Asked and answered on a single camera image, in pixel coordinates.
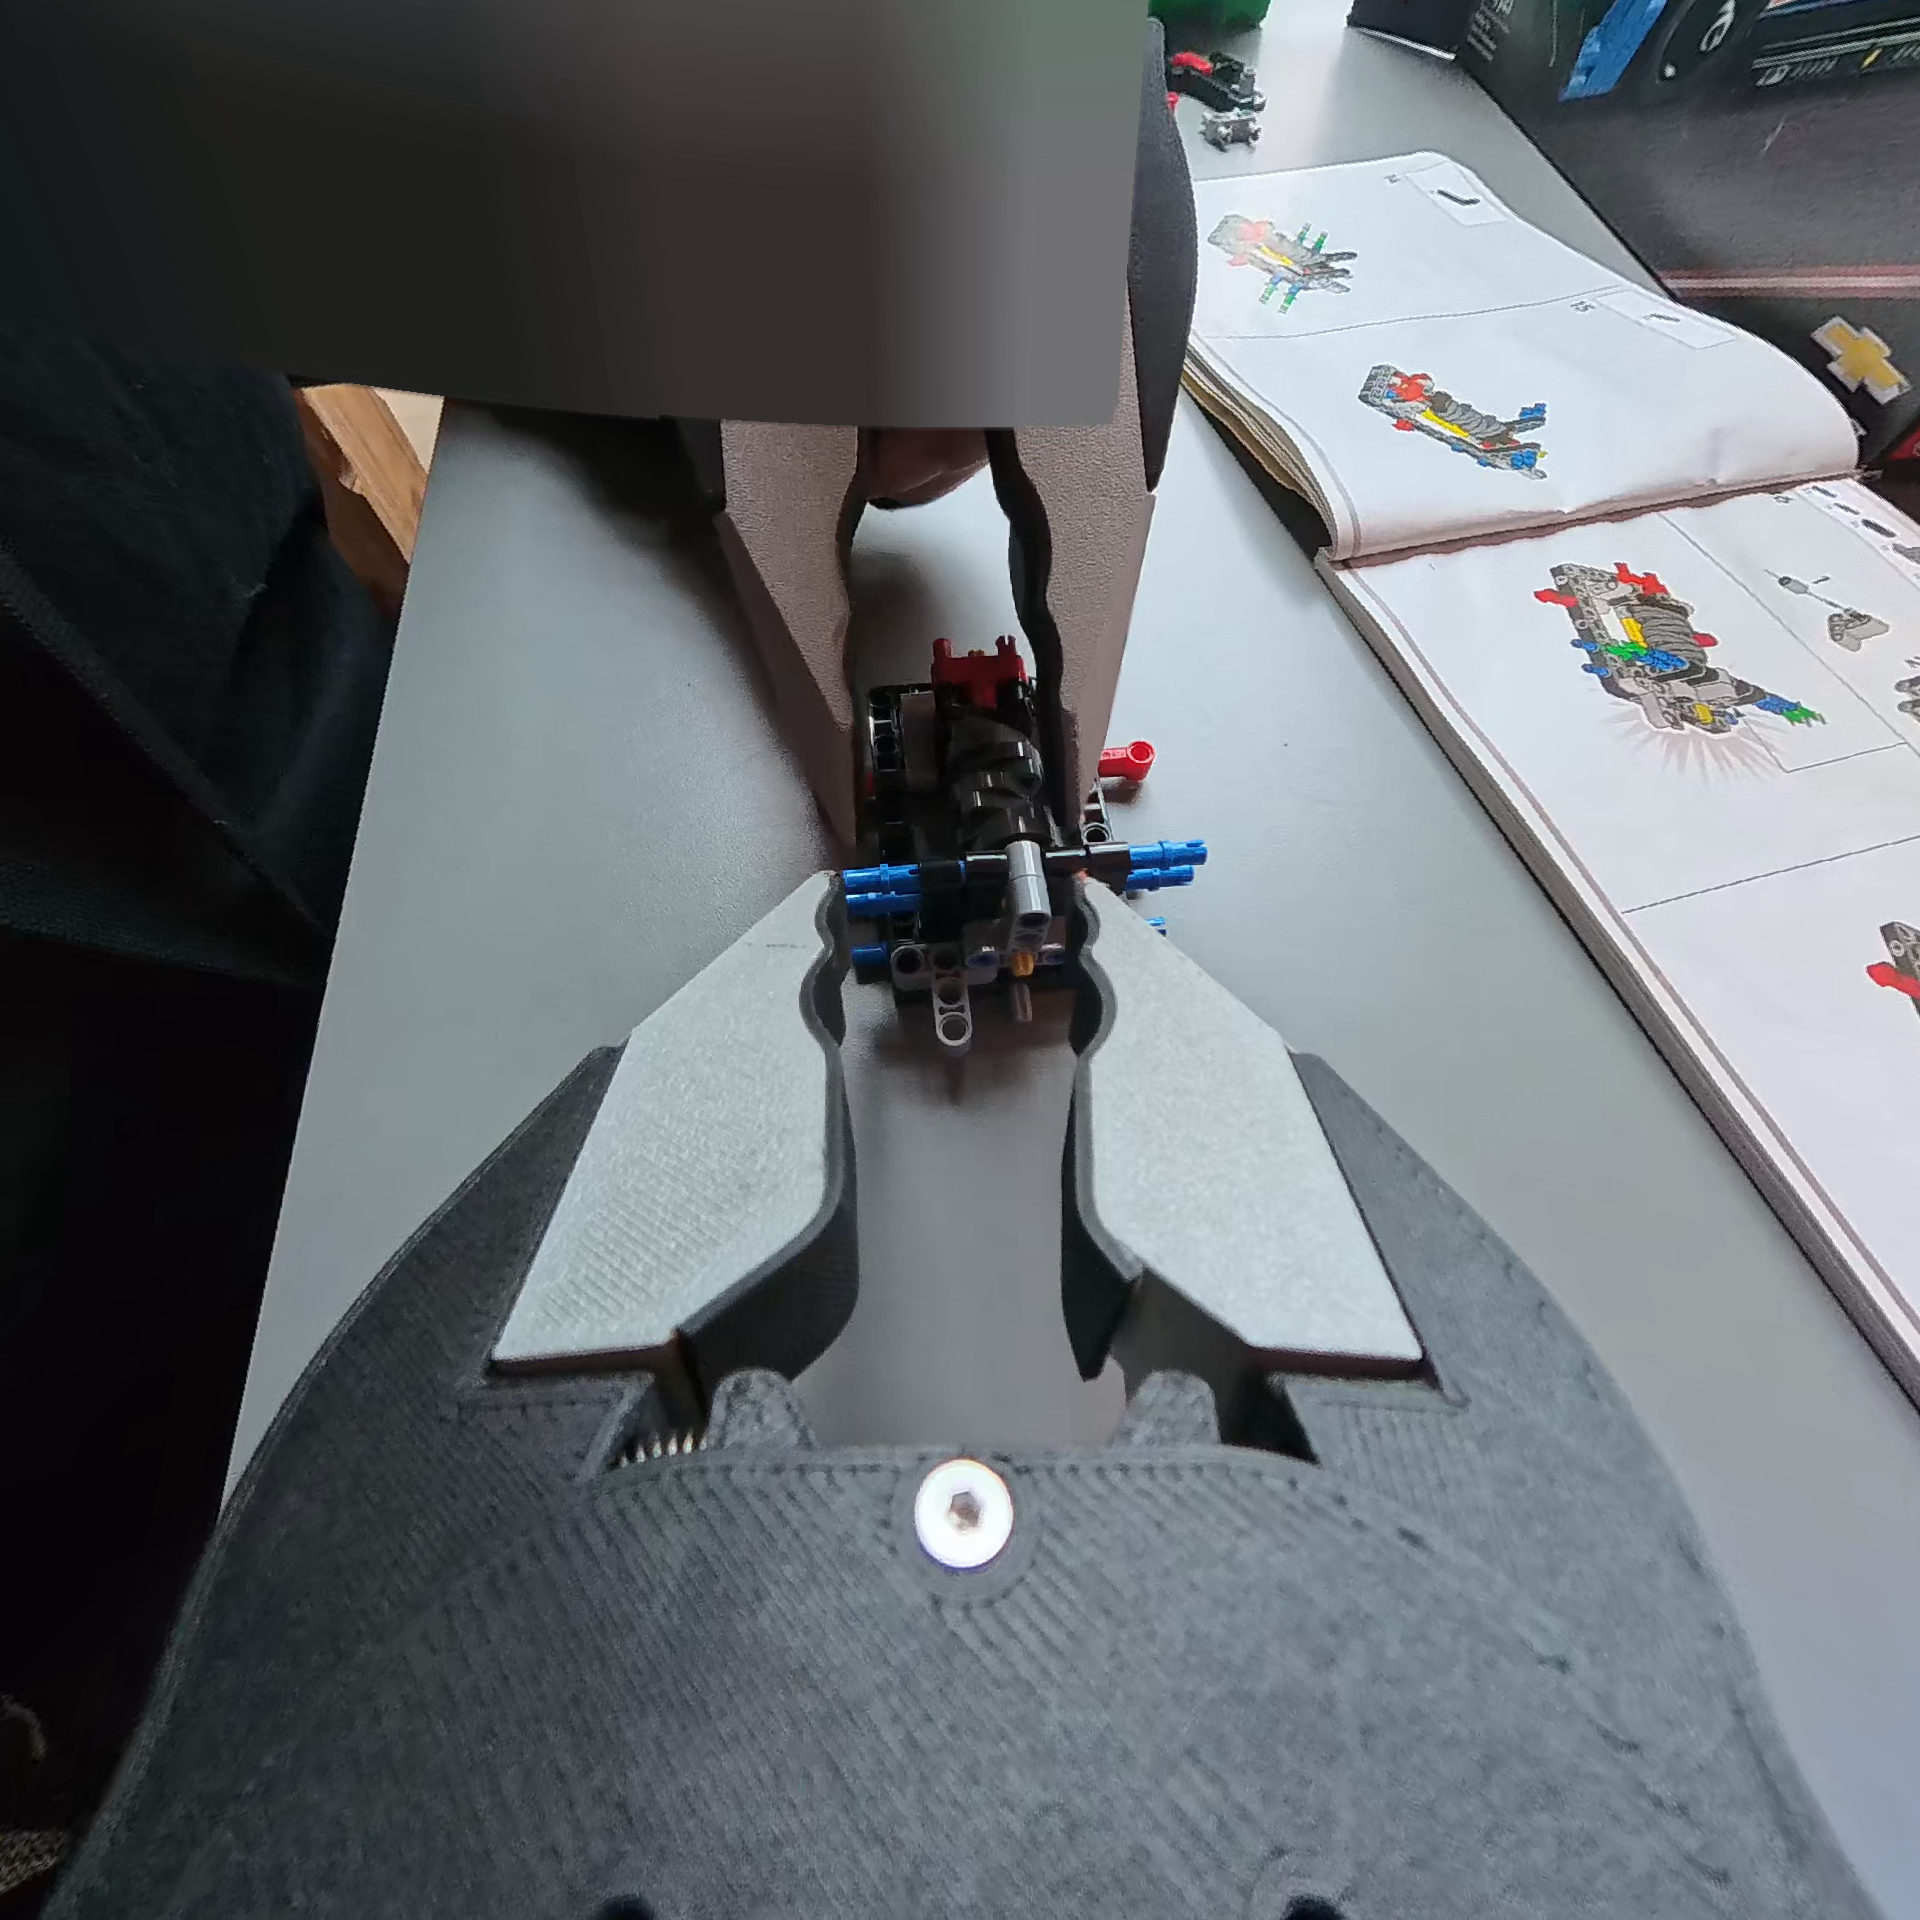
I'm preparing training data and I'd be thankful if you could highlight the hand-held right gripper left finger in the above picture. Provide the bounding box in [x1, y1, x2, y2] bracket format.
[488, 869, 871, 1379]

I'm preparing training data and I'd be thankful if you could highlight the lego instruction booklet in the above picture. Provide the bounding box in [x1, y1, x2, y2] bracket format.
[1182, 150, 1920, 1415]

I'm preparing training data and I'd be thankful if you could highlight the person's left hand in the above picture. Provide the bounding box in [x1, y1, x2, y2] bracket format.
[866, 427, 997, 516]

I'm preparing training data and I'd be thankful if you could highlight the dark lego set box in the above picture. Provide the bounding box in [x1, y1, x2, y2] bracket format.
[1347, 0, 1920, 470]

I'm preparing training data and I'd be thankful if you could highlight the dark cloth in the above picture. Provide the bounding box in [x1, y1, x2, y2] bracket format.
[0, 322, 401, 991]

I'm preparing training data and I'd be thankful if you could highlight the black lego technic model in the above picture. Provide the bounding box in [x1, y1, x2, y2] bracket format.
[837, 633, 1212, 1062]

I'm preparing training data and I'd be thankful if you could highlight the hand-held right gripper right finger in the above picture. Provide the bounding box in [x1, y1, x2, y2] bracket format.
[1059, 881, 1429, 1385]

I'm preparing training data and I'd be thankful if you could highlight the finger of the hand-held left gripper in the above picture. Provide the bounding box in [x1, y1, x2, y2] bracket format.
[715, 422, 883, 852]
[987, 426, 1161, 846]

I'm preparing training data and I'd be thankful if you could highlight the wooden board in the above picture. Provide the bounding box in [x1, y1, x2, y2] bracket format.
[293, 381, 448, 619]

